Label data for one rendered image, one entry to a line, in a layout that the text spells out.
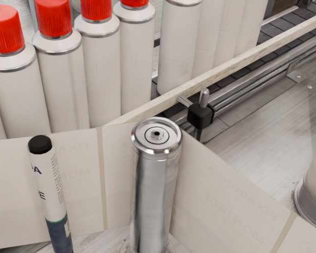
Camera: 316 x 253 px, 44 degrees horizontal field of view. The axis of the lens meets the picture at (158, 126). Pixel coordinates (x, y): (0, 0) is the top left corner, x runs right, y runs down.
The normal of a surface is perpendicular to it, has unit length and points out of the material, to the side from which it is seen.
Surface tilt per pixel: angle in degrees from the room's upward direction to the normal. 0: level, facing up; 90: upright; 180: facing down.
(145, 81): 90
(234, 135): 0
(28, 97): 90
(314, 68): 0
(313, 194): 90
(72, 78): 90
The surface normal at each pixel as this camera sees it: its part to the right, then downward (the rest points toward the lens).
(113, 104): 0.70, 0.53
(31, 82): 0.86, 0.40
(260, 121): 0.06, -0.71
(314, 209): -0.84, 0.35
